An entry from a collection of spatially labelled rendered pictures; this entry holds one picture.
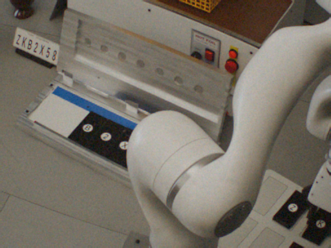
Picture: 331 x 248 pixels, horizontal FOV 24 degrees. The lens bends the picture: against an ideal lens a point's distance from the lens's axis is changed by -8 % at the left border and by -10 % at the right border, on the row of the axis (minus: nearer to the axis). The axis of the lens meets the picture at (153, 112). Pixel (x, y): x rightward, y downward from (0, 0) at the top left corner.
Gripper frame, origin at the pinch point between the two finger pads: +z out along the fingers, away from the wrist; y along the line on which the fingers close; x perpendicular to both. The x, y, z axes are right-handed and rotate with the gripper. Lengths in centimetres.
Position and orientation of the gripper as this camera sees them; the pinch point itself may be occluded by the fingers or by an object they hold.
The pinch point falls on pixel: (322, 220)
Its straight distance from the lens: 175.0
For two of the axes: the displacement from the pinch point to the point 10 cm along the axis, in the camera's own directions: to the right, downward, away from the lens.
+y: 8.3, 4.2, -3.6
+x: 5.3, -4.4, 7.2
